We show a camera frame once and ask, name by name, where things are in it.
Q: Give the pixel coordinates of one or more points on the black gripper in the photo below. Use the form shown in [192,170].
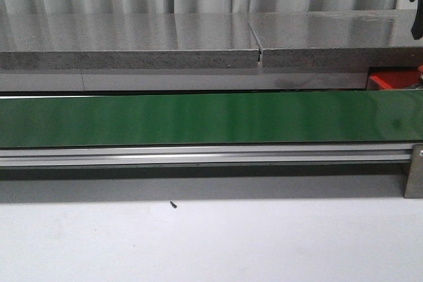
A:
[417,27]

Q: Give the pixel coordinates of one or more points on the red mushroom button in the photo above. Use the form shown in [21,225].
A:
[420,69]

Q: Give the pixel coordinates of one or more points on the grey stone slab right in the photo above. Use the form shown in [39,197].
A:
[337,39]

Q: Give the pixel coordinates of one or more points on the grey stone slab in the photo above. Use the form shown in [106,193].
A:
[129,41]
[337,39]

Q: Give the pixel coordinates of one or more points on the red plastic tray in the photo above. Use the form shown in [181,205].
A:
[394,80]

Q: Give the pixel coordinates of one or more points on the green conveyor belt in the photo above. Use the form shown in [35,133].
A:
[171,119]

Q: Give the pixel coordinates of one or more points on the grey stone slab left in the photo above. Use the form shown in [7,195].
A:
[129,41]

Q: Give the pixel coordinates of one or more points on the steel conveyor support bracket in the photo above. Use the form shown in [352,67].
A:
[414,184]

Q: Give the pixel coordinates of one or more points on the aluminium conveyor frame rail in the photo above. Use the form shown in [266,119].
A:
[199,155]

